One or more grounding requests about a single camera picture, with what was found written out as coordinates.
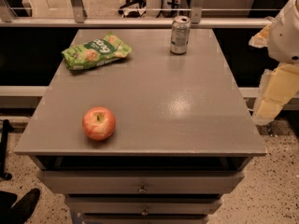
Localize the grey metal railing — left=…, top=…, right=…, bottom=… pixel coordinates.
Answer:
left=0, top=0, right=279, bottom=28

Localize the black stand pole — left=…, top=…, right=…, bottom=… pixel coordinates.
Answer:
left=0, top=119, right=13, bottom=180

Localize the grey drawer cabinet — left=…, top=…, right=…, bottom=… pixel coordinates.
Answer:
left=16, top=29, right=265, bottom=224

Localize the metal drawer knob lower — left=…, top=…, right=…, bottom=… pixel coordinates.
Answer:
left=140, top=208, right=149, bottom=217

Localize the black office chair base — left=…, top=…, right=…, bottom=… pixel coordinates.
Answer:
left=118, top=0, right=146, bottom=18

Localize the red apple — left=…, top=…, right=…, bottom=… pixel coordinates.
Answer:
left=82, top=106, right=116, bottom=141

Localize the metal drawer knob upper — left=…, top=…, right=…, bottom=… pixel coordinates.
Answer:
left=137, top=184, right=148, bottom=194

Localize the silver green 7up can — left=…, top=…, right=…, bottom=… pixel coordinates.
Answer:
left=170, top=16, right=191, bottom=54

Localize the metal drawer knob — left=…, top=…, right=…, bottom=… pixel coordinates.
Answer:
left=140, top=208, right=149, bottom=217
left=137, top=184, right=148, bottom=194

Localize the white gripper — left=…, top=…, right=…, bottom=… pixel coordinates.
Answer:
left=249, top=0, right=299, bottom=125

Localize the green chip bag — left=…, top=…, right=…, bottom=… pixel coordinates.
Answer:
left=62, top=32, right=132, bottom=71

